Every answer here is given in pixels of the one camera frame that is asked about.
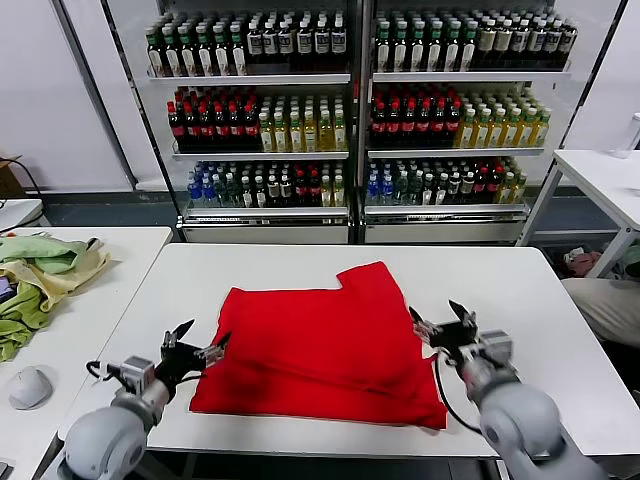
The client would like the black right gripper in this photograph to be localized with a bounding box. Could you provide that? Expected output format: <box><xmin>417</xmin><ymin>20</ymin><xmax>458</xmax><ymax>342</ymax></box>
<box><xmin>408</xmin><ymin>298</ymin><xmax>484</xmax><ymax>366</ymax></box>

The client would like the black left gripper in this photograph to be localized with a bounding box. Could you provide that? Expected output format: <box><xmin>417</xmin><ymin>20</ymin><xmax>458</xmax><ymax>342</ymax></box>
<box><xmin>153</xmin><ymin>318</ymin><xmax>233</xmax><ymax>389</ymax></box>

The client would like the red knit garment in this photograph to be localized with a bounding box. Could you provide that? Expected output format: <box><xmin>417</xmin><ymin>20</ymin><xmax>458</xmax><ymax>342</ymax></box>
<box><xmin>188</xmin><ymin>260</ymin><xmax>450</xmax><ymax>430</ymax></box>

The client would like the pink and white clothes pile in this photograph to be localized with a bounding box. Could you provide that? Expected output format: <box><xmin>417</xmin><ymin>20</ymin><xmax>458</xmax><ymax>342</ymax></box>
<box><xmin>562</xmin><ymin>247</ymin><xmax>606</xmax><ymax>277</ymax></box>

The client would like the white side desk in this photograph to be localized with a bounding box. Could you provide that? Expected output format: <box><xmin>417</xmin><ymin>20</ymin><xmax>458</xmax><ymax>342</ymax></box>
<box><xmin>0</xmin><ymin>227</ymin><xmax>174</xmax><ymax>480</ymax></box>

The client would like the cream yellow cloth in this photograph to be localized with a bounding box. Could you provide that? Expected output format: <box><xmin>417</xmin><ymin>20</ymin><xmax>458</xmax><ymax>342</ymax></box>
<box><xmin>0</xmin><ymin>247</ymin><xmax>111</xmax><ymax>314</ymax></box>

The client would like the beige trousers leg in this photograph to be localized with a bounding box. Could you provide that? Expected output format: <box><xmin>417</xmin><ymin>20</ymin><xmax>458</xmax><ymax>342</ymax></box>
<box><xmin>559</xmin><ymin>277</ymin><xmax>640</xmax><ymax>347</ymax></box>

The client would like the white computer mouse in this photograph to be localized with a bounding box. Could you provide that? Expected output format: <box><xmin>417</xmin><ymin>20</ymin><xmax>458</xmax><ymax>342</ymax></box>
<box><xmin>5</xmin><ymin>364</ymin><xmax>55</xmax><ymax>412</ymax></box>

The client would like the light green cloth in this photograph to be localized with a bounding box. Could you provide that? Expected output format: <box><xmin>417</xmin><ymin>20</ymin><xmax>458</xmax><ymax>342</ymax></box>
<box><xmin>0</xmin><ymin>234</ymin><xmax>94</xmax><ymax>276</ymax></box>

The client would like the olive green cloth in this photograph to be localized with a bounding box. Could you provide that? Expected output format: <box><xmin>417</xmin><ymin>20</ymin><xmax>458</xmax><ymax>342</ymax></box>
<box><xmin>0</xmin><ymin>279</ymin><xmax>54</xmax><ymax>364</ymax></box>

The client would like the pale green container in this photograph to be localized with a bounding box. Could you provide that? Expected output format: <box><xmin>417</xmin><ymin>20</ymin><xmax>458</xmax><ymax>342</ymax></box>
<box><xmin>612</xmin><ymin>244</ymin><xmax>640</xmax><ymax>281</ymax></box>

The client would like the white table with metal legs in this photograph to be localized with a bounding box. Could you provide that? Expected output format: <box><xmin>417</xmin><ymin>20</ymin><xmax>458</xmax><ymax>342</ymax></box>
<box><xmin>517</xmin><ymin>148</ymin><xmax>640</xmax><ymax>279</ymax></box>

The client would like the white rounded-corner desk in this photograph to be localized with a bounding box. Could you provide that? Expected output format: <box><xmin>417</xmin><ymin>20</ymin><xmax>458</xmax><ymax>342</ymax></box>
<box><xmin>0</xmin><ymin>198</ymin><xmax>45</xmax><ymax>234</ymax></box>

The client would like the brown cardboard box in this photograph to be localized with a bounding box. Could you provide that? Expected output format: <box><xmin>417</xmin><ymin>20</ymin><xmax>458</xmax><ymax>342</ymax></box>
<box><xmin>0</xmin><ymin>152</ymin><xmax>26</xmax><ymax>200</ymax></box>

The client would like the drinks shelf unit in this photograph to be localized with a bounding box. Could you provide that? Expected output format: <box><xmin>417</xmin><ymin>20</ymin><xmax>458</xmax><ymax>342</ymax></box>
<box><xmin>357</xmin><ymin>0</ymin><xmax>629</xmax><ymax>246</ymax></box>
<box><xmin>102</xmin><ymin>0</ymin><xmax>364</xmax><ymax>245</ymax></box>

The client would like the green-cap tea bottle white label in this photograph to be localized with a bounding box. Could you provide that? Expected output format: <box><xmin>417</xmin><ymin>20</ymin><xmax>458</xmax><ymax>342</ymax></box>
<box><xmin>229</xmin><ymin>27</ymin><xmax>247</xmax><ymax>78</ymax></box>
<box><xmin>196</xmin><ymin>27</ymin><xmax>214</xmax><ymax>78</ymax></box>
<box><xmin>425</xmin><ymin>22</ymin><xmax>443</xmax><ymax>74</ymax></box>
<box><xmin>375</xmin><ymin>22</ymin><xmax>393</xmax><ymax>74</ymax></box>
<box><xmin>391</xmin><ymin>22</ymin><xmax>409</xmax><ymax>74</ymax></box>
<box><xmin>179</xmin><ymin>27</ymin><xmax>197</xmax><ymax>78</ymax></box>
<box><xmin>408</xmin><ymin>22</ymin><xmax>426</xmax><ymax>74</ymax></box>
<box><xmin>163</xmin><ymin>27</ymin><xmax>181</xmax><ymax>78</ymax></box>
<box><xmin>459</xmin><ymin>22</ymin><xmax>477</xmax><ymax>74</ymax></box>
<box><xmin>213</xmin><ymin>27</ymin><xmax>231</xmax><ymax>78</ymax></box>
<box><xmin>146</xmin><ymin>27</ymin><xmax>164</xmax><ymax>78</ymax></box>
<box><xmin>442</xmin><ymin>22</ymin><xmax>460</xmax><ymax>74</ymax></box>

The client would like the white-cap bottle beige label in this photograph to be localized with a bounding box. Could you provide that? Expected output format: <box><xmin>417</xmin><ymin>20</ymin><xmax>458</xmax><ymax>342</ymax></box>
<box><xmin>476</xmin><ymin>19</ymin><xmax>494</xmax><ymax>69</ymax></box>
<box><xmin>509</xmin><ymin>19</ymin><xmax>527</xmax><ymax>69</ymax></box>
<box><xmin>542</xmin><ymin>19</ymin><xmax>560</xmax><ymax>69</ymax></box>
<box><xmin>492</xmin><ymin>19</ymin><xmax>510</xmax><ymax>69</ymax></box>
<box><xmin>559</xmin><ymin>19</ymin><xmax>577</xmax><ymax>69</ymax></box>
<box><xmin>526</xmin><ymin>19</ymin><xmax>544</xmax><ymax>69</ymax></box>

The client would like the white-cap bottle dark label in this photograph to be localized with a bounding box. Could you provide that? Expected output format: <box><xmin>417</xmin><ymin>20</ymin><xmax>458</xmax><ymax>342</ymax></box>
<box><xmin>330</xmin><ymin>18</ymin><xmax>348</xmax><ymax>66</ymax></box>
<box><xmin>313</xmin><ymin>18</ymin><xmax>331</xmax><ymax>66</ymax></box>
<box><xmin>247</xmin><ymin>18</ymin><xmax>265</xmax><ymax>66</ymax></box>
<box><xmin>263</xmin><ymin>18</ymin><xmax>281</xmax><ymax>66</ymax></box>
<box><xmin>280</xmin><ymin>18</ymin><xmax>298</xmax><ymax>66</ymax></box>
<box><xmin>296</xmin><ymin>18</ymin><xmax>314</xmax><ymax>66</ymax></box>

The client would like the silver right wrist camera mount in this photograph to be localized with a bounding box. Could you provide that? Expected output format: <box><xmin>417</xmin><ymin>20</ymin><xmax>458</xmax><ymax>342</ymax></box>
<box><xmin>477</xmin><ymin>329</ymin><xmax>516</xmax><ymax>371</ymax></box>

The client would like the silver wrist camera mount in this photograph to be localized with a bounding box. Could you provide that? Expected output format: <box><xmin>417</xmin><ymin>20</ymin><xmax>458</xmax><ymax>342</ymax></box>
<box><xmin>477</xmin><ymin>329</ymin><xmax>516</xmax><ymax>371</ymax></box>
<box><xmin>107</xmin><ymin>355</ymin><xmax>156</xmax><ymax>396</ymax></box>

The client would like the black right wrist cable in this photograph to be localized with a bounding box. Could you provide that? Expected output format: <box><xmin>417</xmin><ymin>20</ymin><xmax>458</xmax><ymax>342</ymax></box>
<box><xmin>432</xmin><ymin>349</ymin><xmax>484</xmax><ymax>434</ymax></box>

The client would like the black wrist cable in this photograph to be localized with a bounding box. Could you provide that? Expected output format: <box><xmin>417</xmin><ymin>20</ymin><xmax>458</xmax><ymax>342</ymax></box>
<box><xmin>432</xmin><ymin>349</ymin><xmax>484</xmax><ymax>434</ymax></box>
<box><xmin>85</xmin><ymin>359</ymin><xmax>121</xmax><ymax>384</ymax></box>

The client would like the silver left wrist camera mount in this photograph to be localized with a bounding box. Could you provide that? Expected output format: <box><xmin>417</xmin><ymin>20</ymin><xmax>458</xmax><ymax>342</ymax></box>
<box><xmin>107</xmin><ymin>355</ymin><xmax>156</xmax><ymax>396</ymax></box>

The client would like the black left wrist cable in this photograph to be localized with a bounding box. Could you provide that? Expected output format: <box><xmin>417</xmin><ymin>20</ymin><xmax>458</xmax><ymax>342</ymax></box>
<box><xmin>85</xmin><ymin>359</ymin><xmax>121</xmax><ymax>384</ymax></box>

